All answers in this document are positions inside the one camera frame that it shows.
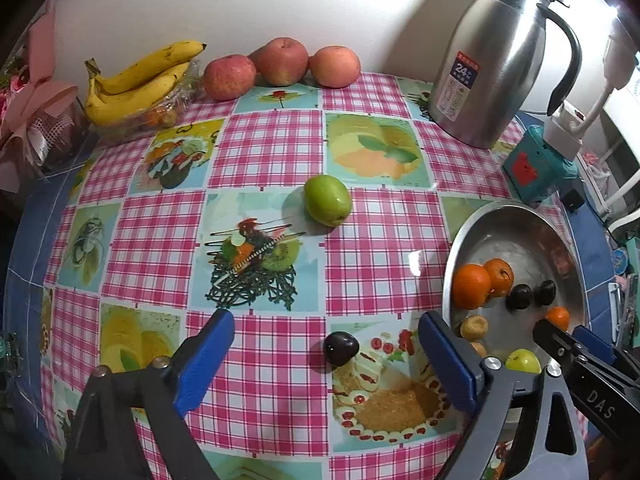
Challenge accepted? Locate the stainless steel thermos jug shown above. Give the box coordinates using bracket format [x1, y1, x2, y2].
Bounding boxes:
[426, 0, 583, 150]

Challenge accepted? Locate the dark plum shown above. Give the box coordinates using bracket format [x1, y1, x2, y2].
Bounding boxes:
[323, 331, 360, 366]
[506, 284, 532, 312]
[532, 280, 557, 306]

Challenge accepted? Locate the stainless steel basin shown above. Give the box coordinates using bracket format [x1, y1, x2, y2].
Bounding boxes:
[441, 200, 592, 376]

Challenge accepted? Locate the white shelf rack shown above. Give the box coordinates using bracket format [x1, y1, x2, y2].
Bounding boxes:
[590, 80, 640, 241]

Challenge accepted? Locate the yellow banana bunch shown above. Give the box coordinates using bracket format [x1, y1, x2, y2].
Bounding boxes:
[84, 41, 207, 127]

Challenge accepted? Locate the pink flower bouquet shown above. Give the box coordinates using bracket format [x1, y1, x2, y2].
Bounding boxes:
[0, 0, 81, 193]

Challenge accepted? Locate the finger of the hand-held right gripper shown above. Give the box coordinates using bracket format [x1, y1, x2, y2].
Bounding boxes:
[572, 325, 640, 382]
[532, 319, 589, 377]

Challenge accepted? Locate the elongated green jujube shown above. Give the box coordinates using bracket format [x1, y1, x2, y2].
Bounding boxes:
[505, 349, 541, 373]

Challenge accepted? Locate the orange mandarin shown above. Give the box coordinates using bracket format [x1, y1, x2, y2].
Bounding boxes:
[545, 306, 571, 332]
[452, 263, 493, 310]
[484, 258, 515, 297]

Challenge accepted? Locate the black power adapter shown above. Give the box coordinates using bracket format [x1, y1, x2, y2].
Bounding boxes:
[560, 187, 587, 212]

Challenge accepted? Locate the white power strip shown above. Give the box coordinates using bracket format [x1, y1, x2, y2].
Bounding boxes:
[542, 25, 638, 161]

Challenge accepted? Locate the round green jujube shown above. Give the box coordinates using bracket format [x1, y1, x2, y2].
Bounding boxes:
[303, 175, 352, 223]

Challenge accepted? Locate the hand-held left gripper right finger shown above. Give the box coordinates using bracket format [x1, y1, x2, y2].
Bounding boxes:
[417, 311, 591, 480]

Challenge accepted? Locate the clear glass jar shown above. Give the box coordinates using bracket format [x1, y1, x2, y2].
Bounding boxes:
[30, 105, 92, 171]

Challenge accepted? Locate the teal toy box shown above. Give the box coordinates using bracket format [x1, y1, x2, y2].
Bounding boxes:
[502, 125, 578, 208]

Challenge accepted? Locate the red apple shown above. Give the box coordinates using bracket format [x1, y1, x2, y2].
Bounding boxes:
[202, 55, 257, 101]
[257, 36, 309, 87]
[309, 46, 362, 88]

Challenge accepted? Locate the clear plastic fruit box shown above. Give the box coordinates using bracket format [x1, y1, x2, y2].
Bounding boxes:
[97, 65, 203, 143]

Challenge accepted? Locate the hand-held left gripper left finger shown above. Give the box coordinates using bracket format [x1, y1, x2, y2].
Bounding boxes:
[62, 308, 236, 480]

